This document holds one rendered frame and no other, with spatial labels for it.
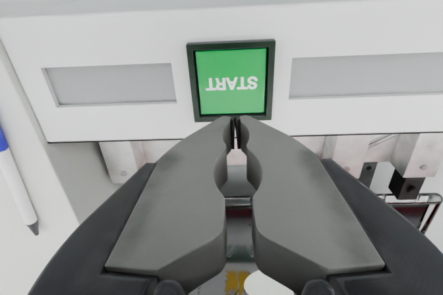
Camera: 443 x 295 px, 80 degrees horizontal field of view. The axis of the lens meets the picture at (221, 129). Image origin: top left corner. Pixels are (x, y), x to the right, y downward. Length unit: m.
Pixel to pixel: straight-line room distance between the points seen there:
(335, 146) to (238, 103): 0.14
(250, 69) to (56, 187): 0.19
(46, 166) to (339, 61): 0.24
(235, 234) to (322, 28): 0.29
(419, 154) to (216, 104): 0.23
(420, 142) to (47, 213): 0.37
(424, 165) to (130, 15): 0.31
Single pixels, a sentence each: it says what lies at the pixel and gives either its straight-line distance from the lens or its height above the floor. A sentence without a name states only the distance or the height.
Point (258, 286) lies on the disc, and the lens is 0.49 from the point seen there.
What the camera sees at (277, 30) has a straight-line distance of 0.18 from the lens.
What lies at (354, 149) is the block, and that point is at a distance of 0.30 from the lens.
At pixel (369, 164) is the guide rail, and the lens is 0.41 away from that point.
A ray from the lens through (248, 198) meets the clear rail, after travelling 0.34.
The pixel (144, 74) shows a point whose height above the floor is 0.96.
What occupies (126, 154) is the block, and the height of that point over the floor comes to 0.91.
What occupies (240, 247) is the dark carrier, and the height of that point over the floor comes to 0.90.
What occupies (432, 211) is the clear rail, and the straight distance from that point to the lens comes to 0.42.
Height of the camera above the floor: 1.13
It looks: 59 degrees down
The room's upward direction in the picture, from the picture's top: 177 degrees counter-clockwise
